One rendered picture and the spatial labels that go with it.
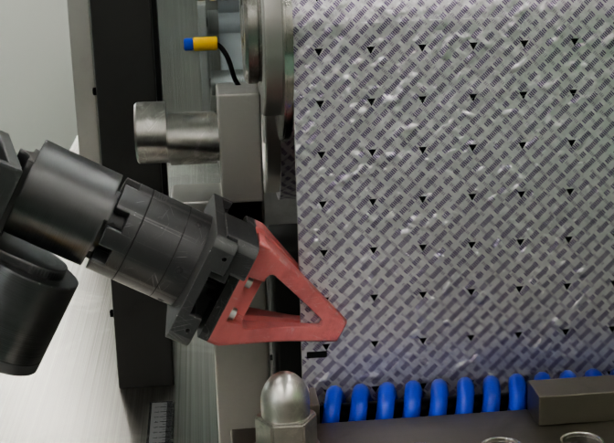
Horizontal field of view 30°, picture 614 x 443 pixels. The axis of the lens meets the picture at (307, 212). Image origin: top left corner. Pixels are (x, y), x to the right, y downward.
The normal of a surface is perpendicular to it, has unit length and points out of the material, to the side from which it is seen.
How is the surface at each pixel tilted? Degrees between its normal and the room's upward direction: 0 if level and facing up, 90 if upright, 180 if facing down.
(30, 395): 0
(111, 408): 0
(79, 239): 101
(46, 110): 90
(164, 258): 83
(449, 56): 90
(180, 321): 90
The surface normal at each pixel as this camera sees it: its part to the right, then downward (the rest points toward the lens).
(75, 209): 0.19, 0.07
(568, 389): -0.03, -0.97
